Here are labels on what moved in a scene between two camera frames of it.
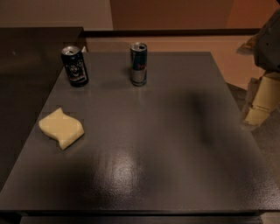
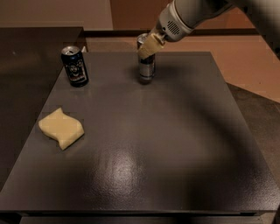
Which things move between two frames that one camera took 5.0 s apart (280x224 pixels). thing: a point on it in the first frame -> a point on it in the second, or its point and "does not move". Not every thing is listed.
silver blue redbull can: [138, 56] -> [147, 66]
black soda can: [74, 64] does not move
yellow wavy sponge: [62, 127] does not move
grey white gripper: [269, 48] -> [170, 27]
